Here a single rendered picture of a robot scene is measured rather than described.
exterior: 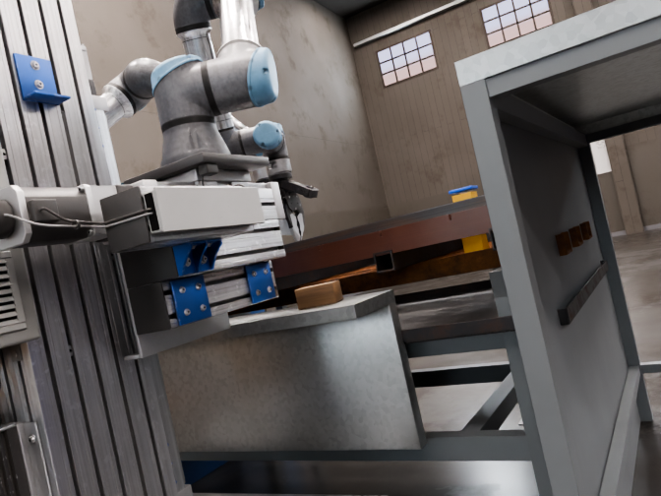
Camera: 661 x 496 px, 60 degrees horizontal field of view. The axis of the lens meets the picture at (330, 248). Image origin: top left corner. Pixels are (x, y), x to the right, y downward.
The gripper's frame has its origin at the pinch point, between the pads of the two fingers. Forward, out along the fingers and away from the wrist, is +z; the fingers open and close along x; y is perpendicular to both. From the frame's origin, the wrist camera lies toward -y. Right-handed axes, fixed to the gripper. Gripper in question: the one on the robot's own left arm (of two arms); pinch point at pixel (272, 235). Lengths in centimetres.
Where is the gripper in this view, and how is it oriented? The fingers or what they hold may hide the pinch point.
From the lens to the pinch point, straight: 207.8
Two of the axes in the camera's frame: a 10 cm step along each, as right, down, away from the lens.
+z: 2.2, 9.8, -0.1
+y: 8.3, -1.9, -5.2
